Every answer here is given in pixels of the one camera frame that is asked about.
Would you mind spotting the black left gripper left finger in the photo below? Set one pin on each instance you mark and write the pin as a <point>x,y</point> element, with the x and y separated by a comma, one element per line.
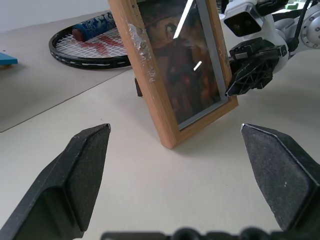
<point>62,185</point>

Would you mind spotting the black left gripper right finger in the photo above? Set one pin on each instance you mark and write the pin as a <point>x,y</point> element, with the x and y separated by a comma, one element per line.
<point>277,170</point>

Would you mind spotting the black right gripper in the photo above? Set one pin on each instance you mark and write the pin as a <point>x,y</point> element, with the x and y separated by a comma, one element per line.
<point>257,47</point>

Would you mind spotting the wooden picture frame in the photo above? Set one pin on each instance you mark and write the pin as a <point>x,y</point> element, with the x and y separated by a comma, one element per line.
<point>175,75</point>

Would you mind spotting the green object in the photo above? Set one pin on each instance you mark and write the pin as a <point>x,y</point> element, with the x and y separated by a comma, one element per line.
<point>292,5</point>

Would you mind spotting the beige table mat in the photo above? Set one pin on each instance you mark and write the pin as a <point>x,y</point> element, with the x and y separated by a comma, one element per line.
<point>37,90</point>

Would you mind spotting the blue flat board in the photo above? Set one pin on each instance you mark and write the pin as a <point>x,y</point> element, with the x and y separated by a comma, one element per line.
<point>6,59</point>

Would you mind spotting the blue patterned roll, red end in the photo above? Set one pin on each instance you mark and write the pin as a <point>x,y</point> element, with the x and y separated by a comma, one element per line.
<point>97,25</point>

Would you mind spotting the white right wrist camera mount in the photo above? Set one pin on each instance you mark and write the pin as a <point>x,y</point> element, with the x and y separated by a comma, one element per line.
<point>276,33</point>

